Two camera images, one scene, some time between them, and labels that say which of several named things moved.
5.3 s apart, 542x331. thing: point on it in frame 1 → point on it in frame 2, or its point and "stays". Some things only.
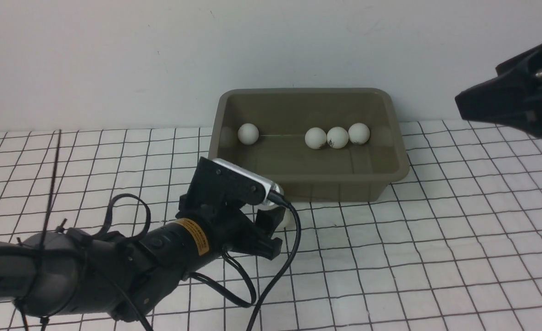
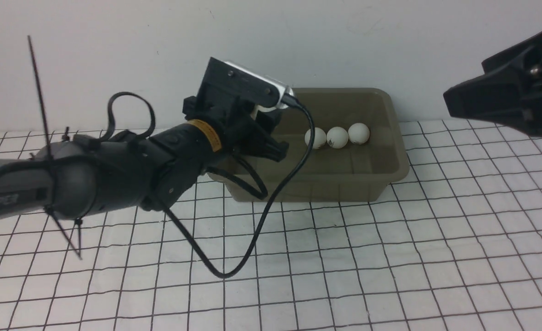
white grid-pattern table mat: (472, 238) stays
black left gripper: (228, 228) → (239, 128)
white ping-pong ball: (315, 138) stays
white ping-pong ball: (337, 137) stays
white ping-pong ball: (358, 133) stays
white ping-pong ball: (288, 219) → (265, 109)
